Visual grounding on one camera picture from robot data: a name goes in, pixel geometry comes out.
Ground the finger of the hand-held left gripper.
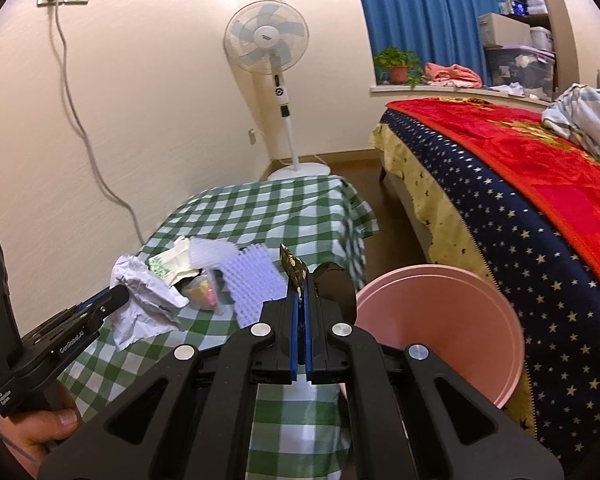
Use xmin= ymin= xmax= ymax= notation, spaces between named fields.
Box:
xmin=76 ymin=284 xmax=131 ymax=324

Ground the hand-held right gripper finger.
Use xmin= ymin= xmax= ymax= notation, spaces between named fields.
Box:
xmin=36 ymin=289 xmax=303 ymax=480
xmin=304 ymin=285 xmax=566 ymax=480

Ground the white paper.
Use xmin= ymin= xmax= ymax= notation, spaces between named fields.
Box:
xmin=111 ymin=254 xmax=189 ymax=352

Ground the white foam net sleeve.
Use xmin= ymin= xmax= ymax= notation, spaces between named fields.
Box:
xmin=190 ymin=237 xmax=289 ymax=329

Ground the dark gold-patterned wrapper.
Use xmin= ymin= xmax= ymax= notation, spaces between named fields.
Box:
xmin=278 ymin=243 xmax=309 ymax=292

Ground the person's left hand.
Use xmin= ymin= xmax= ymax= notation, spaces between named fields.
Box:
xmin=0 ymin=382 xmax=80 ymax=467

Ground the green and white wrapper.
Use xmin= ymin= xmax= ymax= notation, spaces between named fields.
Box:
xmin=147 ymin=236 xmax=202 ymax=289

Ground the clear bag with colourful contents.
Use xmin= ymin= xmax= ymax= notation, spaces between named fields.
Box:
xmin=180 ymin=267 xmax=227 ymax=317

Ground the green checked tablecloth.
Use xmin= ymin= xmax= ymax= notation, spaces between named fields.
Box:
xmin=57 ymin=175 xmax=381 ymax=480

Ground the yellow star-print bed skirt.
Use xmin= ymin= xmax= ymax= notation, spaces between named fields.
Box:
xmin=370 ymin=120 xmax=537 ymax=437

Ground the navy star-print blanket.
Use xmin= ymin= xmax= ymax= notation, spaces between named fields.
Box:
xmin=380 ymin=107 xmax=600 ymax=467

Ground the bed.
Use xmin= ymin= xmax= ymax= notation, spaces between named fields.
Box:
xmin=370 ymin=67 xmax=600 ymax=467

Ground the white windowsill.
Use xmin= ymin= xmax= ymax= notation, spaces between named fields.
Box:
xmin=369 ymin=82 xmax=551 ymax=112

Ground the potted green plant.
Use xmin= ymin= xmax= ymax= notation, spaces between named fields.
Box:
xmin=372 ymin=47 xmax=427 ymax=87

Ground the red blanket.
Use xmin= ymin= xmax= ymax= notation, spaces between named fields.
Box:
xmin=385 ymin=97 xmax=600 ymax=312

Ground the pink folded cloth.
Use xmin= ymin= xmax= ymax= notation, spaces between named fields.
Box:
xmin=424 ymin=62 xmax=483 ymax=89

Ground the white standing fan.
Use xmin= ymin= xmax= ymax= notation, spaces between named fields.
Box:
xmin=223 ymin=1 xmax=334 ymax=182

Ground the clear plastic storage bin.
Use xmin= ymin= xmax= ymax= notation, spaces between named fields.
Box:
xmin=482 ymin=45 xmax=557 ymax=102

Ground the blue curtain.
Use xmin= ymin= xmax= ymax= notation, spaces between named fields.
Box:
xmin=350 ymin=0 xmax=535 ymax=84

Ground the striped grey cloth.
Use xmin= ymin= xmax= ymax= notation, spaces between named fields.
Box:
xmin=541 ymin=82 xmax=600 ymax=172

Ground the grey cardboard box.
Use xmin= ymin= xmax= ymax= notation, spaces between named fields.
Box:
xmin=477 ymin=12 xmax=532 ymax=49

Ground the wooden shelf unit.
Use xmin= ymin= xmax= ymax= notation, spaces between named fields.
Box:
xmin=499 ymin=0 xmax=583 ymax=106

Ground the grey wall cable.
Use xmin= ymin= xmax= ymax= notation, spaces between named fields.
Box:
xmin=51 ymin=0 xmax=147 ymax=247

